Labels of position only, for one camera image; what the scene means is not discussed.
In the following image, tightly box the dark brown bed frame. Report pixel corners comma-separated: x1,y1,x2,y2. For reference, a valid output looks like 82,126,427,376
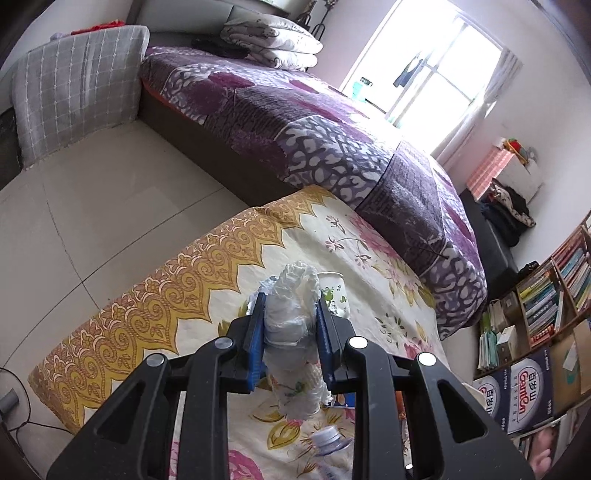
139,78,301,208

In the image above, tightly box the floral tablecloth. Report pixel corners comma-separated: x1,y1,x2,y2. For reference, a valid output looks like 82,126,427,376
28,185,462,480

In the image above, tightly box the red cloth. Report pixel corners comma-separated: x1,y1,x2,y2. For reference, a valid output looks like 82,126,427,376
70,19,126,35

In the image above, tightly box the window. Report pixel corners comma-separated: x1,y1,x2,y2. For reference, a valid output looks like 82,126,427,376
339,0,509,158

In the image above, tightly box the bed headboard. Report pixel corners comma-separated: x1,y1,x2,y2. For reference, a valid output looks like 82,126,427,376
124,0,296,33

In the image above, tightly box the black metal coat rack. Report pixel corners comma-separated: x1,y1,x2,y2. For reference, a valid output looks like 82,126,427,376
295,0,342,42

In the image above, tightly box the pile of dark clothes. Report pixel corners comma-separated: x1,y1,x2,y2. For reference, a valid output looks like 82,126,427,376
480,182,537,245

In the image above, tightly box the black cable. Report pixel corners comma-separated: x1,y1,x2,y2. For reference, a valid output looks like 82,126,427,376
0,367,70,435

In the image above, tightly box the clear plastic bottle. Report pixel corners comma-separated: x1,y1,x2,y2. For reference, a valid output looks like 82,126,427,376
295,425,356,480

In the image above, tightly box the white plastic bag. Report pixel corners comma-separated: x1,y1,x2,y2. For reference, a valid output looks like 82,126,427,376
247,261,333,421

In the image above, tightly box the white storage box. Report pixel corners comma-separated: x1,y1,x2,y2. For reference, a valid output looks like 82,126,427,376
499,159,546,199

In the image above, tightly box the wooden bookshelf with books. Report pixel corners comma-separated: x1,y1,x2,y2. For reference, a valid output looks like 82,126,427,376
475,217,591,462

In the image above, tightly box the floral paper cup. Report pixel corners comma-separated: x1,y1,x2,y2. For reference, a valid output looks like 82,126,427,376
318,272,350,319

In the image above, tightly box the folded white floral quilt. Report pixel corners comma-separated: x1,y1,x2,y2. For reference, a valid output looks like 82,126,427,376
220,19,324,71

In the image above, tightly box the pink checked cloth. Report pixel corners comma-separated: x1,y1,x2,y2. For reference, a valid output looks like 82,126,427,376
466,145,515,199

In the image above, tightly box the hanging dark garment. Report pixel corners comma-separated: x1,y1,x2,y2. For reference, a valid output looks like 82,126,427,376
392,54,424,88

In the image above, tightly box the grey checked chair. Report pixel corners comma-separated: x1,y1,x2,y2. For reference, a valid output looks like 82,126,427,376
11,25,149,168

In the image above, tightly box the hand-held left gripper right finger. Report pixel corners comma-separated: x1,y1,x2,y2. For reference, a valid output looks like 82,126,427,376
315,298,536,480

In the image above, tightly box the colourful toy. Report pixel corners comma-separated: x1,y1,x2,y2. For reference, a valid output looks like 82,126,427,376
503,137,532,162

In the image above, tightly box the purple patterned blanket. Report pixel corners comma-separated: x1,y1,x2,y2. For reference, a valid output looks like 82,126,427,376
139,45,489,341

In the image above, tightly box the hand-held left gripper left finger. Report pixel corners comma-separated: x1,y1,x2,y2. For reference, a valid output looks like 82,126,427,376
46,292,269,480

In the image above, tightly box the printed cardboard box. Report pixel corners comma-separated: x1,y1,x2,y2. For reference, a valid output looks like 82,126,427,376
473,346,555,435

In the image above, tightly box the black bench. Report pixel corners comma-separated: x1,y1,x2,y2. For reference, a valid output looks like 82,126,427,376
459,189,520,296

